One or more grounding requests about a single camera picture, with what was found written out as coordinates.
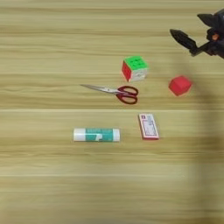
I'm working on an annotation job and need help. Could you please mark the white green glue stick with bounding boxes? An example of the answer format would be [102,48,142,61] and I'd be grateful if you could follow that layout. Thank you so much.
[73,127,121,143]

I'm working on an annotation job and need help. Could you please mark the red handled scissors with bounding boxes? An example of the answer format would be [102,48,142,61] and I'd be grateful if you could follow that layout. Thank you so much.
[80,83,139,105]

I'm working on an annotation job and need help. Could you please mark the red cube block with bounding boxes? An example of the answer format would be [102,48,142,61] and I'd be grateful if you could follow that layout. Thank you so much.
[168,75,193,97]

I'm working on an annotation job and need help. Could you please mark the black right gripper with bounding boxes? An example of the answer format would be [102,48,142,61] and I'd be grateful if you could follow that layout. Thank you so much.
[169,12,224,60]

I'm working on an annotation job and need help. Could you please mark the green red Rubik's cube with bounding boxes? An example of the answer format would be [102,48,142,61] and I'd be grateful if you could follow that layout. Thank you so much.
[121,55,150,83]

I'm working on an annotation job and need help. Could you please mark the red white card box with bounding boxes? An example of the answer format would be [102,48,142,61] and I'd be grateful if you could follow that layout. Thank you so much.
[137,113,160,141]

